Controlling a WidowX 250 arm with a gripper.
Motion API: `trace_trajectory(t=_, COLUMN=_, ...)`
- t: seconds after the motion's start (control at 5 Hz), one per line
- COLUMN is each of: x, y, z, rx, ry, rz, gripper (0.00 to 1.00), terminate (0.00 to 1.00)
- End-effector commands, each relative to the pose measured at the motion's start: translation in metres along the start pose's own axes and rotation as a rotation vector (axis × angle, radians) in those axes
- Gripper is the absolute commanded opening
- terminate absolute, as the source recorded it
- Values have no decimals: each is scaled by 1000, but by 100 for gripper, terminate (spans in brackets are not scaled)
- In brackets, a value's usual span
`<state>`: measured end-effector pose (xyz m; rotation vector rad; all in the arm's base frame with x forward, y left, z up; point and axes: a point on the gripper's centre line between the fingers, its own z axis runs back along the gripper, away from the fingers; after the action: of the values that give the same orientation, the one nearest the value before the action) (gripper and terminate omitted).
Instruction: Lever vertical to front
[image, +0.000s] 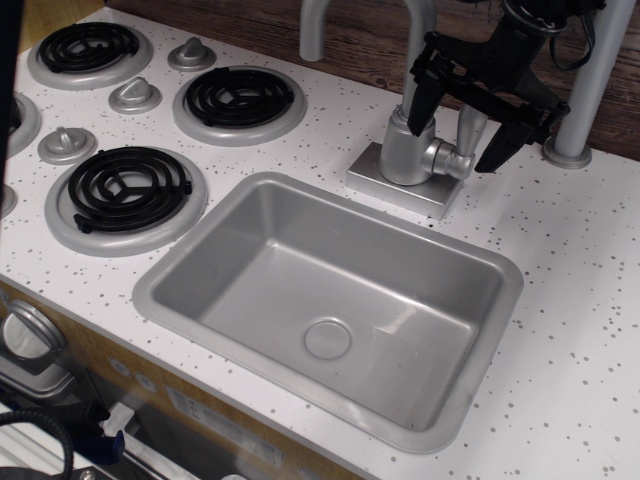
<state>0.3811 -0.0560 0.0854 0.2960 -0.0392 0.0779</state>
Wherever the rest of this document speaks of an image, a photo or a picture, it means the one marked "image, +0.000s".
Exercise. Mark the black coil burner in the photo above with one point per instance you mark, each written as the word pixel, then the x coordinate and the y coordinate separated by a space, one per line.
pixel 125 201
pixel 239 106
pixel 90 55

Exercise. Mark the silver faucet lever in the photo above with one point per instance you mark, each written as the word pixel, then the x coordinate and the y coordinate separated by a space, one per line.
pixel 457 160

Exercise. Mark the grey support pole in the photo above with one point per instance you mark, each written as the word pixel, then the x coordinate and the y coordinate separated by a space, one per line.
pixel 568 149

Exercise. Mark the middle black coil burner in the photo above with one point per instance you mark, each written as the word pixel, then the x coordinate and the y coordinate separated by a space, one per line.
pixel 239 106

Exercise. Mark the left edge grey burner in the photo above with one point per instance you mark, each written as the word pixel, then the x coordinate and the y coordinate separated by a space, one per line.
pixel 24 126

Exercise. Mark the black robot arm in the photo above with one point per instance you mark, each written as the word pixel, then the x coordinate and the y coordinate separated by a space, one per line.
pixel 563 10

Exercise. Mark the rear silver stove knob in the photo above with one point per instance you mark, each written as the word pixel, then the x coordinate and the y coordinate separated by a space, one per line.
pixel 191 56

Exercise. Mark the silver oven dial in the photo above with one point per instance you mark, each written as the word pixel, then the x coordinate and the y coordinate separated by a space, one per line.
pixel 28 334

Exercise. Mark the dark foreground post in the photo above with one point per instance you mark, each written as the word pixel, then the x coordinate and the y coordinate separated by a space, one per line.
pixel 11 15

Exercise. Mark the front silver stove knob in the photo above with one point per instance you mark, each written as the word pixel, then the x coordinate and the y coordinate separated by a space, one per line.
pixel 66 146

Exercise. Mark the silver toy faucet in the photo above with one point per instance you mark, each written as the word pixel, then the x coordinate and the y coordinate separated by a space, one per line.
pixel 402 171

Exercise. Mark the rear black coil burner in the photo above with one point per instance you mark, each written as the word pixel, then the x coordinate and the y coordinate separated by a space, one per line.
pixel 90 55

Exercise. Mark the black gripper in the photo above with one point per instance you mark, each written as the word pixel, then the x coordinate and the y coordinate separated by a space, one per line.
pixel 494 77

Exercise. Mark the silver stove knob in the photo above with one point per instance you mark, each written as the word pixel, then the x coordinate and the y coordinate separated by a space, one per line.
pixel 66 146
pixel 191 56
pixel 135 97

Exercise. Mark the front black coil burner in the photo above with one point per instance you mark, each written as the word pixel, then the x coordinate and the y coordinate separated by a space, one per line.
pixel 125 201

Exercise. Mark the middle silver stove knob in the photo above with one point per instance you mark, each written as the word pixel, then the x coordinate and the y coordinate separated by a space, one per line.
pixel 135 97

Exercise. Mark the grey plastic sink basin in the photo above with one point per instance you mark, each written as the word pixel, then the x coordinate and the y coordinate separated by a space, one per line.
pixel 386 325

